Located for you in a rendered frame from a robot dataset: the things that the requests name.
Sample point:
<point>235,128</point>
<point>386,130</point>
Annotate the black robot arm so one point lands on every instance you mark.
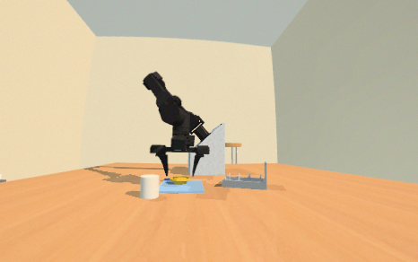
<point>174,114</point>

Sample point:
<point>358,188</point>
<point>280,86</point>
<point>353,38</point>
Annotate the yellow plate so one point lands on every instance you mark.
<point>180,179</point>

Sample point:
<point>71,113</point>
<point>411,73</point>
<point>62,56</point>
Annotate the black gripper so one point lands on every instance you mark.
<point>161,150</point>

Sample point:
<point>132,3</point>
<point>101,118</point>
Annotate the cream cylinder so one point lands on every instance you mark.
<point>149,186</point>

